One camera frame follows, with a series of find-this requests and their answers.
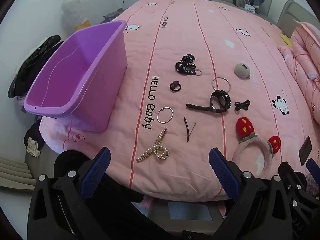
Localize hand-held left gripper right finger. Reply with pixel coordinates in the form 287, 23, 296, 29
209, 147, 293, 240

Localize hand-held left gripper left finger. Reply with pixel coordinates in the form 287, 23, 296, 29
27, 147, 112, 240

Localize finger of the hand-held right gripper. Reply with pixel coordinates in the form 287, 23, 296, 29
306, 158, 320, 180
278, 162, 307, 193

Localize pink strawberry headband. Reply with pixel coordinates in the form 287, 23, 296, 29
232, 116, 282, 178

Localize dark curved hair clip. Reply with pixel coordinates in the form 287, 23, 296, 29
183, 116, 197, 142

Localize pearl hair clip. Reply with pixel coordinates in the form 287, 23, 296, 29
136, 127, 170, 163

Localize small black bow clip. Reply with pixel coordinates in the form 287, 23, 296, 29
234, 100, 251, 112

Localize black wrist watch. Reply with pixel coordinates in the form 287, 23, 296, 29
186, 89, 231, 114

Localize silver hoop earring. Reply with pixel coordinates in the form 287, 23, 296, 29
157, 107, 174, 124

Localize purple plastic basin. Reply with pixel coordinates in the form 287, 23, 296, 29
24, 20, 128, 133

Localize black phone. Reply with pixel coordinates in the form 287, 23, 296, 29
299, 136, 313, 166

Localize person's black pants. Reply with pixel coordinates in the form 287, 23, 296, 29
54, 149, 180, 240

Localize cream crumpled cloth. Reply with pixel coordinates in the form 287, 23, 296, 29
26, 137, 41, 158

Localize black clothes pile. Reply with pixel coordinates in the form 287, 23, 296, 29
24, 122, 46, 155

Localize beige ribbed panel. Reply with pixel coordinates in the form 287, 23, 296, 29
0, 156, 36, 193

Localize silver bangle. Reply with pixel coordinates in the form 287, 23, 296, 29
211, 77, 231, 92

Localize grey round compact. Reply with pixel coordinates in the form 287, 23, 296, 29
234, 63, 251, 80

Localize pink quilt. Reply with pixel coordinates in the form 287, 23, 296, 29
277, 21, 320, 125

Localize black puffer jacket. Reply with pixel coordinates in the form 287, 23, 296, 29
7, 35, 62, 98

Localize pink printed bedsheet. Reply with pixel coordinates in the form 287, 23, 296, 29
39, 0, 320, 202

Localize beige headboard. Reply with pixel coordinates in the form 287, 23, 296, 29
276, 0, 320, 38

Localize grey woven basket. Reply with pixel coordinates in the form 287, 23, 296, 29
102, 10, 123, 21

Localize alpaca plush toy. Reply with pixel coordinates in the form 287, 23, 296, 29
61, 0, 90, 32

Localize black flower ring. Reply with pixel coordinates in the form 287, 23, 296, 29
169, 80, 182, 92

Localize black dotted bow hair tie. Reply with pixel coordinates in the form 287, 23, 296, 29
175, 54, 202, 77

